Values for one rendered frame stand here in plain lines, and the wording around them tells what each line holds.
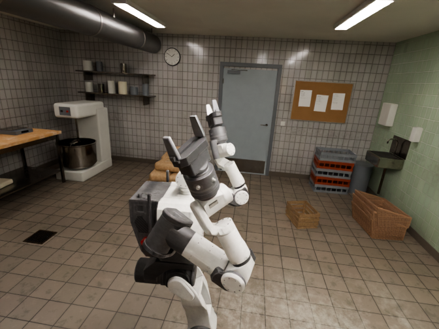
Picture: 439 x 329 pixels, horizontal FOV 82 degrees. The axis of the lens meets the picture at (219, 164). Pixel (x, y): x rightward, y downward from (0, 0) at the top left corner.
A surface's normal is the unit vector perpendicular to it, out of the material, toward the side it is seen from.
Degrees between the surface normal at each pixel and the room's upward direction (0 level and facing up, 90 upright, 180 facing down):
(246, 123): 90
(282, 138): 90
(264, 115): 90
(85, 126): 90
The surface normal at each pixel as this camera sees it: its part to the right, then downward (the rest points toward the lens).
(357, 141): -0.14, 0.31
